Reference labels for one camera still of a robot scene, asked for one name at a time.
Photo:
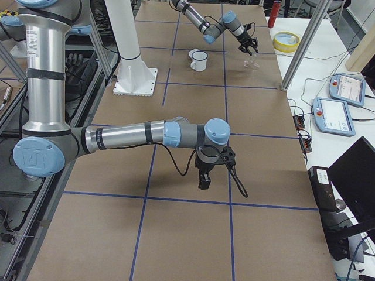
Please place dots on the teach pendant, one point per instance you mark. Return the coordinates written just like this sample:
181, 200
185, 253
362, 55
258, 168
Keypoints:
348, 88
333, 116

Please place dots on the lower teach pendant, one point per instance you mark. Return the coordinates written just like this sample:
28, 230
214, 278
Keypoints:
333, 116

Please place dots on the upper teach pendant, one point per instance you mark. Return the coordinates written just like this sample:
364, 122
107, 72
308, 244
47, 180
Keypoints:
348, 88

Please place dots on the black computer box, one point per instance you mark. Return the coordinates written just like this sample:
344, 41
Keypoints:
322, 189

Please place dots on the wooden board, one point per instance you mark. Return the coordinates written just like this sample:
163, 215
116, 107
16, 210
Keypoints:
363, 53

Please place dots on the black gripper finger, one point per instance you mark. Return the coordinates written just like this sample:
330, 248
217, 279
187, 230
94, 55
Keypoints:
245, 49
254, 44
204, 181

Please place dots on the red cylinder bottle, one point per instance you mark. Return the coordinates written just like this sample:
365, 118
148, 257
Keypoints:
274, 13

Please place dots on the white camera stand base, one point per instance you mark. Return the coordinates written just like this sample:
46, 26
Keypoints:
133, 76

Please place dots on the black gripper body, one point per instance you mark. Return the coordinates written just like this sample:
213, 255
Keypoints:
245, 38
203, 167

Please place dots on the clear plastic funnel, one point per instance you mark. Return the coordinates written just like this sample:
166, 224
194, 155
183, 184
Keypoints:
250, 62

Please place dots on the black monitor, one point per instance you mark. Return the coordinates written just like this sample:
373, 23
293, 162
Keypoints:
352, 175

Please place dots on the aluminium frame post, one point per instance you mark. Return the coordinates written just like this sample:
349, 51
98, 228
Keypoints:
306, 40

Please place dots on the black usb hub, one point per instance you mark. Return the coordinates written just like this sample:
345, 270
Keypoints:
305, 143
299, 121

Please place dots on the white enamel mug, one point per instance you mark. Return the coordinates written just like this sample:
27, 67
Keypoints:
199, 60

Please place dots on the yellow tape roll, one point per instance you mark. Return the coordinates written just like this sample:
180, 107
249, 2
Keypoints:
286, 42

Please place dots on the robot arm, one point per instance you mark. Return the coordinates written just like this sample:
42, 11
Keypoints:
229, 21
48, 143

